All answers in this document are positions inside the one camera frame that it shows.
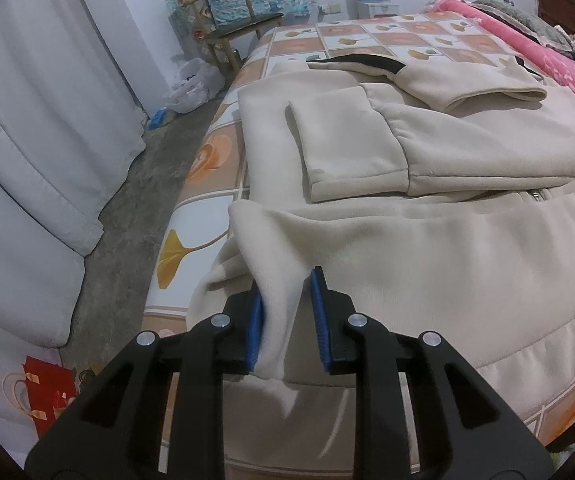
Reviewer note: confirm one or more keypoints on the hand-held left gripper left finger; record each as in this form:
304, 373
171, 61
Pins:
255, 335

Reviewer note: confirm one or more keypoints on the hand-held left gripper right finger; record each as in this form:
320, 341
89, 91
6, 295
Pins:
320, 325

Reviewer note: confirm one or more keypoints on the cream zip jacket black trim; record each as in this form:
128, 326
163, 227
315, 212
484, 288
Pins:
442, 270

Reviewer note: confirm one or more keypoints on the red patterned bag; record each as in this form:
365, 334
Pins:
42, 390

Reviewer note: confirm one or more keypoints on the small blue packet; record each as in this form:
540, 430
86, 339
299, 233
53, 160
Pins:
157, 119

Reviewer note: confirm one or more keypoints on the white plastic bag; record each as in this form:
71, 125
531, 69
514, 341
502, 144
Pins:
192, 85

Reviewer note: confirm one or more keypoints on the white curtain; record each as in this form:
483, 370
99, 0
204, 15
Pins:
42, 135

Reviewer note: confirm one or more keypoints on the wooden chair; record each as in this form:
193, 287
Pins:
247, 25

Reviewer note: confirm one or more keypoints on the white water dispenser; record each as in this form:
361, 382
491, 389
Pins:
377, 8

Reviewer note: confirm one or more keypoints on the pink floral blanket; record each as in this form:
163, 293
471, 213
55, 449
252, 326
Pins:
552, 60

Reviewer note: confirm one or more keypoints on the green patterned pillow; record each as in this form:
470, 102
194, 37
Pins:
527, 20

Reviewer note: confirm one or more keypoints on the white wall socket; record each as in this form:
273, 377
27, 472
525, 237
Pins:
330, 9

